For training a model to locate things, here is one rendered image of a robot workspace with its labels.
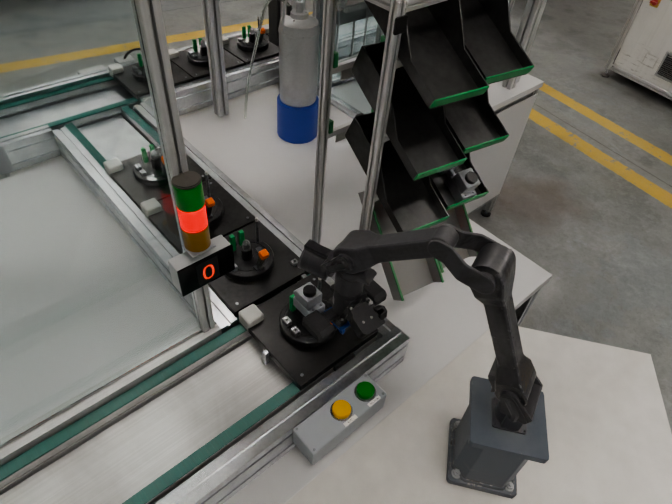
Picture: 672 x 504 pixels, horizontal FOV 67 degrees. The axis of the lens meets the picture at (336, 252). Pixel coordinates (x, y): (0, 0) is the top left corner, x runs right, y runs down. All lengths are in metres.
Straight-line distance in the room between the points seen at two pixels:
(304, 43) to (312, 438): 1.25
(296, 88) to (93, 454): 1.29
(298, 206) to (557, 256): 1.81
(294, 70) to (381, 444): 1.24
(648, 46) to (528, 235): 2.44
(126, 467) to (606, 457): 1.04
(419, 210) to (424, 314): 0.36
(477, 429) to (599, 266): 2.22
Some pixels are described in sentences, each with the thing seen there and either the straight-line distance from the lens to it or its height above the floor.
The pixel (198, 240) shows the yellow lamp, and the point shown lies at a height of 1.29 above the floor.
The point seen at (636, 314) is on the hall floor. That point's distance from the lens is 3.03.
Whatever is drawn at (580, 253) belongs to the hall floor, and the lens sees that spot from 3.20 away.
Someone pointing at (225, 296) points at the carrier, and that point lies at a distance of 1.29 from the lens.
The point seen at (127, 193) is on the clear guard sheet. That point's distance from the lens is 0.91.
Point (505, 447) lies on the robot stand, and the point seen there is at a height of 1.06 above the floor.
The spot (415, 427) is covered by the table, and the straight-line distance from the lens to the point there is 1.25.
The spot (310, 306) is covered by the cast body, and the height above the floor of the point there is 1.06.
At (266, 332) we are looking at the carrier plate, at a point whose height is 0.97.
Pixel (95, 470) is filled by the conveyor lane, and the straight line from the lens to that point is 1.19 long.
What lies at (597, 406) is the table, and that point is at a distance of 1.45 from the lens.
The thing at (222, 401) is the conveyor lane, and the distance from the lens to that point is 1.20.
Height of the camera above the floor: 1.96
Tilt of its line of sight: 45 degrees down
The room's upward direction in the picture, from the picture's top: 6 degrees clockwise
